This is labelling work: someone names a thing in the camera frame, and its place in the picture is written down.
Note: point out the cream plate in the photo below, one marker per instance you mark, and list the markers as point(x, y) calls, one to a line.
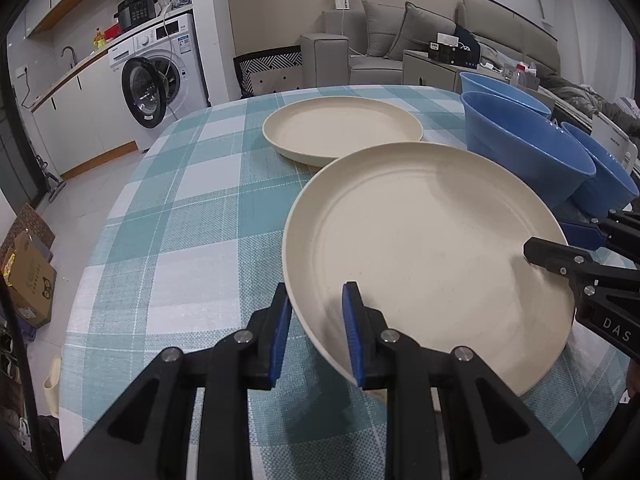
point(425, 235)
point(340, 125)

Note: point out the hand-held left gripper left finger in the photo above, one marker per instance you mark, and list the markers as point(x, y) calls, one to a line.
point(280, 340)

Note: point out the red box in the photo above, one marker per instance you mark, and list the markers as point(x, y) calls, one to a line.
point(112, 32)

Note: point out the grey floor mop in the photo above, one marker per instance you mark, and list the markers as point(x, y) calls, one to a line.
point(52, 182)

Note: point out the metal kitchen faucet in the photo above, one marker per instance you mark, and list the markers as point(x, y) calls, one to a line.
point(70, 55)

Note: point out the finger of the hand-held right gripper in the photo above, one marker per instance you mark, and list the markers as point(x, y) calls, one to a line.
point(550, 255)
point(580, 232)

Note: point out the black box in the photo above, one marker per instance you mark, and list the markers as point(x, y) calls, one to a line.
point(450, 55)

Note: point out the brown printed cardboard box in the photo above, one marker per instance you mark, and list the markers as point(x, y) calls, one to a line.
point(32, 280)

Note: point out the white kitchen base cabinet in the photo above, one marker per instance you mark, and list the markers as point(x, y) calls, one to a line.
point(95, 110)

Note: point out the white washing machine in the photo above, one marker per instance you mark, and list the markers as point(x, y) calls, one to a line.
point(170, 50)

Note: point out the dark jacket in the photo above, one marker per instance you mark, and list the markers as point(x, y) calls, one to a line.
point(467, 40)

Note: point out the white box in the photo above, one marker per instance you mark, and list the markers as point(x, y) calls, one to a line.
point(446, 38)

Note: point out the grey side cabinet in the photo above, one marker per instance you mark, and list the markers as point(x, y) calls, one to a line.
point(430, 72)

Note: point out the yellow bottle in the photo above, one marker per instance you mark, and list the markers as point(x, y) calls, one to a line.
point(99, 40)

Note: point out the white electric kettle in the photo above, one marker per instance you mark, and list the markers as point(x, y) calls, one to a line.
point(612, 135)

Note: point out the clear water bottle red cap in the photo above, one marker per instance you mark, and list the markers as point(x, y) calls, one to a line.
point(522, 77)

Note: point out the grey sofa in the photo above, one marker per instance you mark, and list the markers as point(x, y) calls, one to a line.
point(325, 55)

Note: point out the black pressure cooker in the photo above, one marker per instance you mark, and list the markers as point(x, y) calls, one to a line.
point(135, 12)

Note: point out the patterned cardboard box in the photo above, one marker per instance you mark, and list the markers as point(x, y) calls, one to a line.
point(30, 225)

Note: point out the grey sofa cushion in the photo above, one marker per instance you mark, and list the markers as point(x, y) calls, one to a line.
point(382, 30)
point(425, 30)

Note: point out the blue bowl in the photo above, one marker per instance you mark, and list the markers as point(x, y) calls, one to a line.
point(500, 90)
point(525, 150)
point(605, 175)

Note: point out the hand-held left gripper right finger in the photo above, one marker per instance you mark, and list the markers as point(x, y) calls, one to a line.
point(353, 340)

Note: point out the beige slipper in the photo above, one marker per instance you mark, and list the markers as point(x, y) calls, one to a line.
point(51, 385)

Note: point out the grey blanket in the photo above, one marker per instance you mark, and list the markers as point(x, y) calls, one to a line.
point(580, 95)

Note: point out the teal white checked tablecloth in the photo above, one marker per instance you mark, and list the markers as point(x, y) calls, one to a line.
point(175, 210)

